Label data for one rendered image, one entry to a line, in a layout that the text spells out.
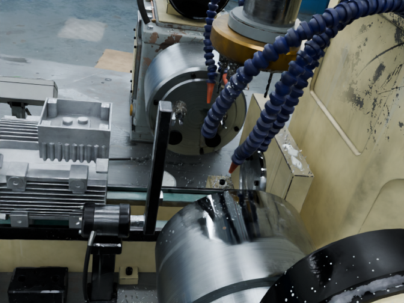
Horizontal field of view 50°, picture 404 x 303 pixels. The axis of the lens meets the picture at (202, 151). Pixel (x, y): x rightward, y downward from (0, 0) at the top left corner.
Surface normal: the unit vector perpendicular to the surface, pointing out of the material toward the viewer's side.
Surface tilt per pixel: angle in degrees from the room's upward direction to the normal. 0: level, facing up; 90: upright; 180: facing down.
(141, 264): 90
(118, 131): 0
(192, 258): 47
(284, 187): 90
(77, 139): 90
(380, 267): 22
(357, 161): 90
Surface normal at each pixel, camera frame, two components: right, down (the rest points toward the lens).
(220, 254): -0.31, -0.75
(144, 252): 0.14, 0.58
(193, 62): -0.06, -0.81
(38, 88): 0.22, -0.07
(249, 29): -0.54, 0.40
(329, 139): -0.98, -0.06
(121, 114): 0.17, -0.81
